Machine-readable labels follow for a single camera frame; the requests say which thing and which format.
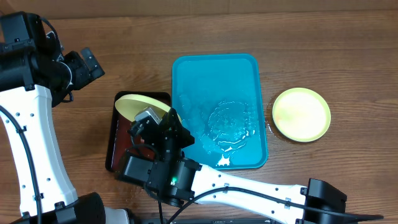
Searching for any yellow plate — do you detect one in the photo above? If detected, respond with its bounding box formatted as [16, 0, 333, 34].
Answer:
[272, 88, 331, 142]
[114, 94, 171, 121]

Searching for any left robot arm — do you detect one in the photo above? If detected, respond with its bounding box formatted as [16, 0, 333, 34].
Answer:
[1, 44, 106, 223]

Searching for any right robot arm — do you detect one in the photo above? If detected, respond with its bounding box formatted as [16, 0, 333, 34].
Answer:
[117, 106, 383, 223]

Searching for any black tray with red water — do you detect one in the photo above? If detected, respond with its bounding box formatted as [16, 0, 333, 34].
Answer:
[105, 91, 171, 172]

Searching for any teal plastic tray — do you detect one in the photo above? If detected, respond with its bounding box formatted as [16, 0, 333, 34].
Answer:
[172, 54, 268, 170]

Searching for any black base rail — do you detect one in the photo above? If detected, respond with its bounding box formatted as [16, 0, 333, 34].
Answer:
[129, 218, 280, 224]

